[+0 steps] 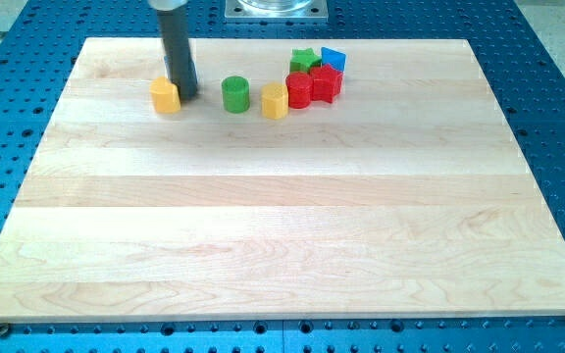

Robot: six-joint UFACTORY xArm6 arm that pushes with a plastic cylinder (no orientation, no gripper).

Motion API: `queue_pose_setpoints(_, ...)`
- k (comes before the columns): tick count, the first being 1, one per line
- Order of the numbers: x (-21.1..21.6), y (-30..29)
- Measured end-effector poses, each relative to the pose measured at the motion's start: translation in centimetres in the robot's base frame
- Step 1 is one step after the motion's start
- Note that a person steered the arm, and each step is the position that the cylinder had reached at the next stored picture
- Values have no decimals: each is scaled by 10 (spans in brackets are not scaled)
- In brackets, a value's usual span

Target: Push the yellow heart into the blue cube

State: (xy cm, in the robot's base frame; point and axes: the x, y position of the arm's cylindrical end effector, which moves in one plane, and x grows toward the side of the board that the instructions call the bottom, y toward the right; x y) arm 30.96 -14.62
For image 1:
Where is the yellow heart block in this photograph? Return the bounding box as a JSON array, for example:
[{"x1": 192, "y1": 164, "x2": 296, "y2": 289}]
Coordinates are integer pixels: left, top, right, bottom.
[{"x1": 149, "y1": 76, "x2": 181, "y2": 114}]

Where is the blue cube block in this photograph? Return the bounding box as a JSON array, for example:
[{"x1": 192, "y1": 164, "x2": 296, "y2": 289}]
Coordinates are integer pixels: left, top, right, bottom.
[{"x1": 321, "y1": 47, "x2": 347, "y2": 73}]

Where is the yellow hexagon block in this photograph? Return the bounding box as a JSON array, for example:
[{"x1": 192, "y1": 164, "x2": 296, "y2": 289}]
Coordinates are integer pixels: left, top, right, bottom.
[{"x1": 261, "y1": 82, "x2": 288, "y2": 120}]

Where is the red cylinder block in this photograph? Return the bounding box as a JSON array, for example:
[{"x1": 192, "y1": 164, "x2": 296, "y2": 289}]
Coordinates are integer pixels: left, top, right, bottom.
[{"x1": 285, "y1": 72, "x2": 313, "y2": 109}]

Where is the green cylinder block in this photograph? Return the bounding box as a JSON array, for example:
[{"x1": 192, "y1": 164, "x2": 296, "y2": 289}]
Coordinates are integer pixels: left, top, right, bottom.
[{"x1": 221, "y1": 76, "x2": 250, "y2": 114}]

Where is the red star block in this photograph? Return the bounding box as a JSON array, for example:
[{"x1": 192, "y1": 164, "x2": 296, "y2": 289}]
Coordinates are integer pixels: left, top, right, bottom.
[{"x1": 309, "y1": 64, "x2": 343, "y2": 103}]

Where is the green star block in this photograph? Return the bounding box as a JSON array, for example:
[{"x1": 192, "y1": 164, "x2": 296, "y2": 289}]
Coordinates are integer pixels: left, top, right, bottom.
[{"x1": 289, "y1": 48, "x2": 322, "y2": 74}]

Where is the wooden board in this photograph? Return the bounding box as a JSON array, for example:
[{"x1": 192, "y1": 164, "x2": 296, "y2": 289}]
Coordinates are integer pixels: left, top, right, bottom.
[{"x1": 0, "y1": 37, "x2": 565, "y2": 324}]

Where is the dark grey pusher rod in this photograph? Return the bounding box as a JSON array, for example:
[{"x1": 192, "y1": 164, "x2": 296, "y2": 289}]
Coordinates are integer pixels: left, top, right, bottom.
[{"x1": 157, "y1": 4, "x2": 198, "y2": 101}]

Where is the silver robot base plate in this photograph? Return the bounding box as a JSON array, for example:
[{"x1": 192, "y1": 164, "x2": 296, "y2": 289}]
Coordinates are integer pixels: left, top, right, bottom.
[{"x1": 224, "y1": 0, "x2": 329, "y2": 23}]

